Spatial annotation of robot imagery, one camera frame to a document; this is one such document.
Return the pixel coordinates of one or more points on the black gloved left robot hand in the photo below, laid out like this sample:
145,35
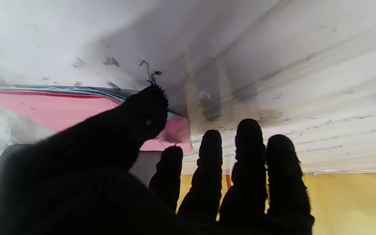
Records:
77,189

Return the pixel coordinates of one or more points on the pink paper document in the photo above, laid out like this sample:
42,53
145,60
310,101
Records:
51,111

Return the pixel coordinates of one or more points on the floor lamp with wooden tripod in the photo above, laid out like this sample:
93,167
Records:
228,181

